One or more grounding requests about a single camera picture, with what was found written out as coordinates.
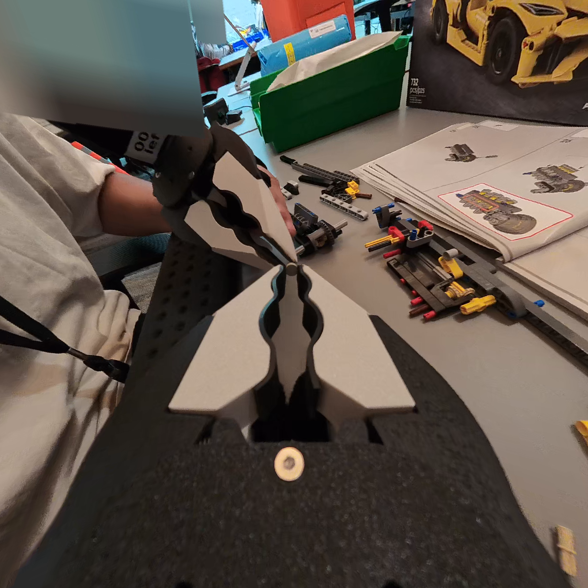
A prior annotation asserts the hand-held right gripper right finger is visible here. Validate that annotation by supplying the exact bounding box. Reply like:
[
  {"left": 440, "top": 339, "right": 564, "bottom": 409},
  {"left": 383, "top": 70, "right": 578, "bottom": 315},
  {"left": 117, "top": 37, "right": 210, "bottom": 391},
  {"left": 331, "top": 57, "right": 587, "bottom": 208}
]
[{"left": 296, "top": 264, "right": 417, "bottom": 430}]

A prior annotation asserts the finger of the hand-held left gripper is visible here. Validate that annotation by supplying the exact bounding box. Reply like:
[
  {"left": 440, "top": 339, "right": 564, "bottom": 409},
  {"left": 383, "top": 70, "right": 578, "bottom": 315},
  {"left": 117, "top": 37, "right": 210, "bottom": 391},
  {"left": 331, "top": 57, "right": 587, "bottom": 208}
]
[
  {"left": 209, "top": 151, "right": 299, "bottom": 266},
  {"left": 183, "top": 200, "right": 278, "bottom": 272}
]

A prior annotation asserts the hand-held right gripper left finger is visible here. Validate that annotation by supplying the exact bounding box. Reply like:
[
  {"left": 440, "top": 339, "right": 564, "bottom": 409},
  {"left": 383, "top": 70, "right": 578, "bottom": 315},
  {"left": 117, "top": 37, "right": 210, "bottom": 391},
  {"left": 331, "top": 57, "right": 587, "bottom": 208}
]
[{"left": 168, "top": 264, "right": 288, "bottom": 432}]

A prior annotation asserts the grey lego differential gear assembly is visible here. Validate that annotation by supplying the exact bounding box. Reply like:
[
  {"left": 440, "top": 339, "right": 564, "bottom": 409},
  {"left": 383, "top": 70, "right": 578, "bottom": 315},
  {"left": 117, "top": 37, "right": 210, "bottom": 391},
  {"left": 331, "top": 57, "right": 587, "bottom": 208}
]
[{"left": 289, "top": 202, "right": 348, "bottom": 255}]

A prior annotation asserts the grey lego axle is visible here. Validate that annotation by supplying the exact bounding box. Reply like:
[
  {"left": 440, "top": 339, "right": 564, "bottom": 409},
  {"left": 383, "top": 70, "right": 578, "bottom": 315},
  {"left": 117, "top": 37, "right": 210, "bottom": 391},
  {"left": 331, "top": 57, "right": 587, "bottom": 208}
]
[{"left": 264, "top": 239, "right": 300, "bottom": 277}]

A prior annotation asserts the person's left forearm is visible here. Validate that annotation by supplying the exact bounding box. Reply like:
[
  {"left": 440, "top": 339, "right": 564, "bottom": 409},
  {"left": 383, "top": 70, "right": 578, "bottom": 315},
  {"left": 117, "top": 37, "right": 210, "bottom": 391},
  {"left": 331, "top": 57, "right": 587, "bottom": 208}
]
[{"left": 98, "top": 171, "right": 174, "bottom": 238}]

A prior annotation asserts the black lego beam assembly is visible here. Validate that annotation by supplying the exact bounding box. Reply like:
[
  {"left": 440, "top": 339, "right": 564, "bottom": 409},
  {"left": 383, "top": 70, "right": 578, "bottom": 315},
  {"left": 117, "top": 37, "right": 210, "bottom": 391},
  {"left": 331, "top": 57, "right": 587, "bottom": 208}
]
[{"left": 280, "top": 155, "right": 361, "bottom": 185}]

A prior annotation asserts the light grey lego beam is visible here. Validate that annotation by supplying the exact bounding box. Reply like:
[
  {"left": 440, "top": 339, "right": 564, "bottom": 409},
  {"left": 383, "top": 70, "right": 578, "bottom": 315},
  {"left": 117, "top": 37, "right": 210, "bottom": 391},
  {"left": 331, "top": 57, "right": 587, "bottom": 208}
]
[{"left": 320, "top": 193, "right": 369, "bottom": 220}]

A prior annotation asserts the yellow lego connector brown pin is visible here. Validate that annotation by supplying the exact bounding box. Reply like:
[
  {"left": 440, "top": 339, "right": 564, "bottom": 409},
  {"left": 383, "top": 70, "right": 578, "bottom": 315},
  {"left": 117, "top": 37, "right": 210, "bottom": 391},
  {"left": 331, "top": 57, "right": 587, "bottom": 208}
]
[{"left": 333, "top": 180, "right": 373, "bottom": 200}]

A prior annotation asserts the long black lego chassis assembly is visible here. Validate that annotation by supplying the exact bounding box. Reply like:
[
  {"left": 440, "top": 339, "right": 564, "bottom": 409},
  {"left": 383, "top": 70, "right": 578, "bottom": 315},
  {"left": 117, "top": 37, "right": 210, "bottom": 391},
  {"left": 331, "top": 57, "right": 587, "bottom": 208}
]
[{"left": 365, "top": 202, "right": 588, "bottom": 354}]

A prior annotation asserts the lego box yellow car print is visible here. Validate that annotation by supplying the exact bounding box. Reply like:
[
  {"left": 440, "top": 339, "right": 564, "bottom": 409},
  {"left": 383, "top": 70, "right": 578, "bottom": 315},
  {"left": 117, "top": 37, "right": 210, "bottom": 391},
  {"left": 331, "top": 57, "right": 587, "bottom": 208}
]
[{"left": 406, "top": 0, "right": 588, "bottom": 127}]

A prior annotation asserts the lego instruction booklet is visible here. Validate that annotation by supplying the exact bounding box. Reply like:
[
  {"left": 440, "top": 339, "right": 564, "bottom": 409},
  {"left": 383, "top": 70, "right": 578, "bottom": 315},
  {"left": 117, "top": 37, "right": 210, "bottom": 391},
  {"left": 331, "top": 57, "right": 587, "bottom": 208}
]
[{"left": 351, "top": 120, "right": 588, "bottom": 322}]

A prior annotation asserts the tan lego pin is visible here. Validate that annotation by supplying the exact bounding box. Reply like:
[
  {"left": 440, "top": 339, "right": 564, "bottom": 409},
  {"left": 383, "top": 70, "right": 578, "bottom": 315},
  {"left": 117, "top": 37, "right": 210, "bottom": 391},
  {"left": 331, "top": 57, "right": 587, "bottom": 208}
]
[{"left": 553, "top": 525, "right": 579, "bottom": 577}]

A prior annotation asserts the person's left hand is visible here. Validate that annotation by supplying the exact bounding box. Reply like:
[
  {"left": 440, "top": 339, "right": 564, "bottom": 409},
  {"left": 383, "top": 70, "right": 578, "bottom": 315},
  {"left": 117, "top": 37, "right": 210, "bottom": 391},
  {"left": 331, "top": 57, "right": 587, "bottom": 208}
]
[{"left": 257, "top": 165, "right": 298, "bottom": 239}]

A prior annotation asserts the small black device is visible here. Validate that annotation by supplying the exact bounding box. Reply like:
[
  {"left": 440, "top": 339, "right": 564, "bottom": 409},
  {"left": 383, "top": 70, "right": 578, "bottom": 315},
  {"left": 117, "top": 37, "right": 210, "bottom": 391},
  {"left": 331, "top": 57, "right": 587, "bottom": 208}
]
[{"left": 203, "top": 97, "right": 244, "bottom": 127}]

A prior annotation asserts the orange reflective cloth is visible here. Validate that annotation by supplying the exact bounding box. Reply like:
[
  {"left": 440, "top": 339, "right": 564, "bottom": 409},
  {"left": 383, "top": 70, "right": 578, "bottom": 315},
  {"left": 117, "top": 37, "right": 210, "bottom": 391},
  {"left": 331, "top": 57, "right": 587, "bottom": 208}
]
[{"left": 71, "top": 140, "right": 131, "bottom": 177}]

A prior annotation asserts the green plastic bin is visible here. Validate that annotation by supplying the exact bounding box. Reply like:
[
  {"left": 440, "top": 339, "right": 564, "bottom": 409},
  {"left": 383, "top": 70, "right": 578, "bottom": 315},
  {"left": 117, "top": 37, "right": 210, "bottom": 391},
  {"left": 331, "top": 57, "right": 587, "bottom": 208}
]
[{"left": 249, "top": 34, "right": 412, "bottom": 153}]

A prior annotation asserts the white folding stand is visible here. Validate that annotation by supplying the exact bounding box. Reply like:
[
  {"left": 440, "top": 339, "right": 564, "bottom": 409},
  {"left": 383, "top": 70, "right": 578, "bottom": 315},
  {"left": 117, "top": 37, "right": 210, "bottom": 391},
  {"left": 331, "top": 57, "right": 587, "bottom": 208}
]
[{"left": 234, "top": 43, "right": 260, "bottom": 92}]

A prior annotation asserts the blue wrapped roll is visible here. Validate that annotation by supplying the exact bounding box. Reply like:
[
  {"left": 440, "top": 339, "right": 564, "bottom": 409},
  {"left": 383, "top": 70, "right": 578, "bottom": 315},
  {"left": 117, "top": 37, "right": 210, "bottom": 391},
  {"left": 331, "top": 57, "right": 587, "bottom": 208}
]
[{"left": 256, "top": 14, "right": 352, "bottom": 76}]

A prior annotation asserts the person's white shirt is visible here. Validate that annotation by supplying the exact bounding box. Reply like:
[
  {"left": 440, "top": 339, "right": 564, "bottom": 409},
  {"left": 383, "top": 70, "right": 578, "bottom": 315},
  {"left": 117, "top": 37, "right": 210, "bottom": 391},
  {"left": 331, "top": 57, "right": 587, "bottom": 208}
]
[{"left": 0, "top": 112, "right": 144, "bottom": 577}]

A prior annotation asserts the red plastic case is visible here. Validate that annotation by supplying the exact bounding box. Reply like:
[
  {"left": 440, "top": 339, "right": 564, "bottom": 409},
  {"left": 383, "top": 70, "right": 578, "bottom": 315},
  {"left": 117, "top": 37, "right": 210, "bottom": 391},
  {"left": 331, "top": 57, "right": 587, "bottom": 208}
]
[{"left": 259, "top": 0, "right": 356, "bottom": 44}]

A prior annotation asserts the black lanyard strap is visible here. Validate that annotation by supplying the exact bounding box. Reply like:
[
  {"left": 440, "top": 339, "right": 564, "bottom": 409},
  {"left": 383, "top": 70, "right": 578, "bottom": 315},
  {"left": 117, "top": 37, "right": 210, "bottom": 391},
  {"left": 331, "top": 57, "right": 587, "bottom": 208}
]
[{"left": 0, "top": 296, "right": 130, "bottom": 384}]

